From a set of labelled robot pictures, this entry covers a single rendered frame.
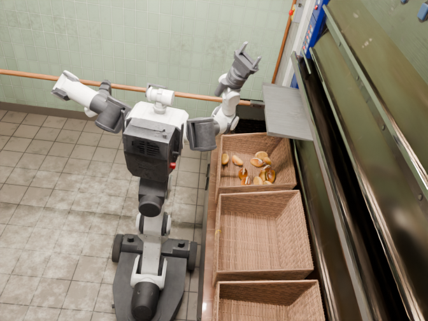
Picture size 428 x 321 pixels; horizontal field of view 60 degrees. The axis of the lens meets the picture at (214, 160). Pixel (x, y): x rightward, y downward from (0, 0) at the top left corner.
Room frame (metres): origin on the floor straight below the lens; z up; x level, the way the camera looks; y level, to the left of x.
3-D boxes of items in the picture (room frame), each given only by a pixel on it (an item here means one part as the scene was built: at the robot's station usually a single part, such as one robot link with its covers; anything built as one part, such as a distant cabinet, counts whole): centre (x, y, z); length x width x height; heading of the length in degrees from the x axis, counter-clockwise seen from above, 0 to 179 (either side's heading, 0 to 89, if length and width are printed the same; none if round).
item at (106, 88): (1.77, 0.68, 1.19); 0.12 x 0.10 x 0.13; 5
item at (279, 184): (1.94, -0.27, 0.72); 0.56 x 0.49 x 0.28; 3
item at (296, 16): (2.87, -0.42, 1.46); 0.10 x 0.07 x 0.10; 5
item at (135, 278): (1.26, 0.28, 0.28); 0.21 x 0.20 x 0.13; 5
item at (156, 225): (1.38, 0.29, 0.78); 0.18 x 0.15 x 0.47; 95
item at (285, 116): (1.96, -0.42, 1.19); 0.55 x 0.36 x 0.03; 4
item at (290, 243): (1.34, -0.32, 0.72); 0.56 x 0.49 x 0.28; 4
